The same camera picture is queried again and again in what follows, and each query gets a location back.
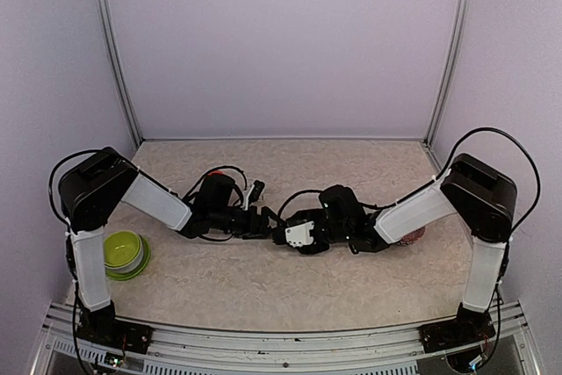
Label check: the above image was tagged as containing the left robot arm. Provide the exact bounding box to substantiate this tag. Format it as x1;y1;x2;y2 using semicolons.
49;147;284;344

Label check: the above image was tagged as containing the red patterned oval tin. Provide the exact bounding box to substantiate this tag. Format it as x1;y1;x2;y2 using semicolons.
397;227;426;246

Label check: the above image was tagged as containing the green bowl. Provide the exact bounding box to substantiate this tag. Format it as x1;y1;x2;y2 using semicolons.
104;231;141;269

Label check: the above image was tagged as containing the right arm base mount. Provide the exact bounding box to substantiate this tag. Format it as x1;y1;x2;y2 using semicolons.
419;318;496;353

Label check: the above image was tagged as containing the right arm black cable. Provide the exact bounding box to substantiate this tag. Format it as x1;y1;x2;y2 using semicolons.
277;126;542;235

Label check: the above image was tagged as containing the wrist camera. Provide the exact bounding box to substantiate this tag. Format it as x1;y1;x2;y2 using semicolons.
241;180;265;211
272;221;314;249

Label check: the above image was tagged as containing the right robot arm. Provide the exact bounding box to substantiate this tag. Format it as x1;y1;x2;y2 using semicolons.
273;154;517;343

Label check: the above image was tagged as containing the front aluminium rail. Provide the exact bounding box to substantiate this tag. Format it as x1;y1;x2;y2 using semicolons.
29;302;543;374

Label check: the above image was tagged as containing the green plate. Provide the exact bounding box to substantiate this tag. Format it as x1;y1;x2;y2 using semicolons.
105;236;151;281

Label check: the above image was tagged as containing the right aluminium frame post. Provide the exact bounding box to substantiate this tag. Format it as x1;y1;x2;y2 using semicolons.
424;0;470;148

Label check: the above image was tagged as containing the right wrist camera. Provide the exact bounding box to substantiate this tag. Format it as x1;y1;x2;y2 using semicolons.
272;221;314;249

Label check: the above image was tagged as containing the aluminium frame post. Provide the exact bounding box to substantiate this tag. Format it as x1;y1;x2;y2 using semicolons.
424;0;470;148
96;0;144;148

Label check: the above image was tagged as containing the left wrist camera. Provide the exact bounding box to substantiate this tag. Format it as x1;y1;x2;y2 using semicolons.
241;180;265;211

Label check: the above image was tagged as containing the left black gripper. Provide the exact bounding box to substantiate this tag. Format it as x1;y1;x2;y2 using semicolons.
210;206;283;239

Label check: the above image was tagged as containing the red pill bottle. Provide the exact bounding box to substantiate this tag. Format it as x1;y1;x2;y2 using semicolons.
207;170;224;177

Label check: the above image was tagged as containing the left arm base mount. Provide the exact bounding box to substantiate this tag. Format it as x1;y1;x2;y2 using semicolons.
76;319;154;355

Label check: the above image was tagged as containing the left aluminium frame post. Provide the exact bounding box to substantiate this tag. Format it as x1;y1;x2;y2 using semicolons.
96;0;144;148

